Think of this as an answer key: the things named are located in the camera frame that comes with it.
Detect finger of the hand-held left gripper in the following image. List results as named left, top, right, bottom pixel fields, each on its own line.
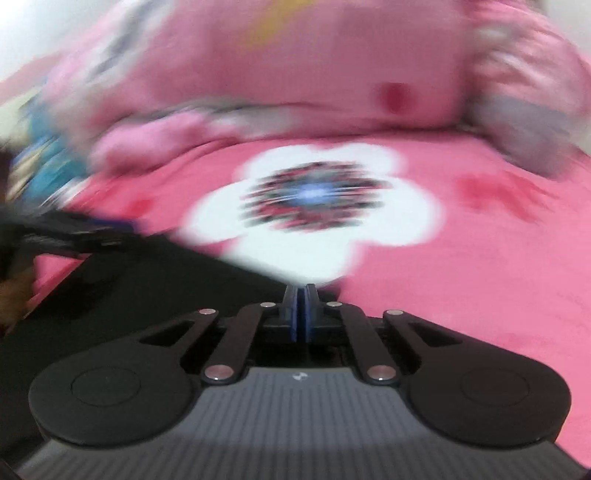
left=28, top=210, right=141, bottom=237
left=18, top=233, right=139, bottom=258

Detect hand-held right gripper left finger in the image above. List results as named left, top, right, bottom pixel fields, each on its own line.
left=139, top=284, right=301, bottom=386

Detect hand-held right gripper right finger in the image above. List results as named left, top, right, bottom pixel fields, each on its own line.
left=302, top=284, right=462, bottom=386

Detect black pants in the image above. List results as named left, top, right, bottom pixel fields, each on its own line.
left=0, top=231, right=296, bottom=467

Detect blue cloth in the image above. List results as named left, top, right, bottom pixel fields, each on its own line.
left=14, top=92, right=90, bottom=206

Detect pink floral bed blanket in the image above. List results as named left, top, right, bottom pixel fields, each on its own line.
left=28, top=129, right=591, bottom=467

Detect pink quilt with red dots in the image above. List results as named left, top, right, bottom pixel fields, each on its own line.
left=41, top=0, right=490, bottom=178

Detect pink grey striped pillow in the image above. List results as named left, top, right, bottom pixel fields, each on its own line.
left=462, top=0, right=591, bottom=181

